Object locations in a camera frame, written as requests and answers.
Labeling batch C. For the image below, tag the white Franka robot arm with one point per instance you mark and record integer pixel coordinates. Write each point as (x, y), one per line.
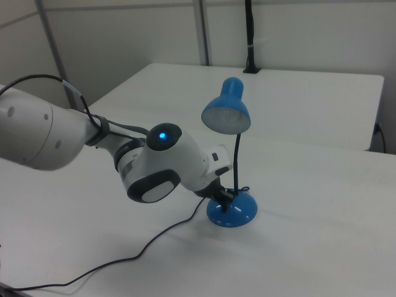
(161, 167)

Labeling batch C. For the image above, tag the black pole with table clamp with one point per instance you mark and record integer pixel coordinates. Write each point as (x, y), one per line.
(250, 34)

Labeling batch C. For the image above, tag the grey partition post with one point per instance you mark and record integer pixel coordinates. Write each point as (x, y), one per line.
(201, 31)
(55, 52)

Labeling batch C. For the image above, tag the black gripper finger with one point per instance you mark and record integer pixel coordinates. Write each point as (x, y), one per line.
(225, 201)

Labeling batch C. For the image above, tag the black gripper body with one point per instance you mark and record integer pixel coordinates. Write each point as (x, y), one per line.
(210, 188)

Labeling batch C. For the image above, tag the blue gooseneck desk lamp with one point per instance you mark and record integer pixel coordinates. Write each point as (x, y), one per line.
(238, 210)

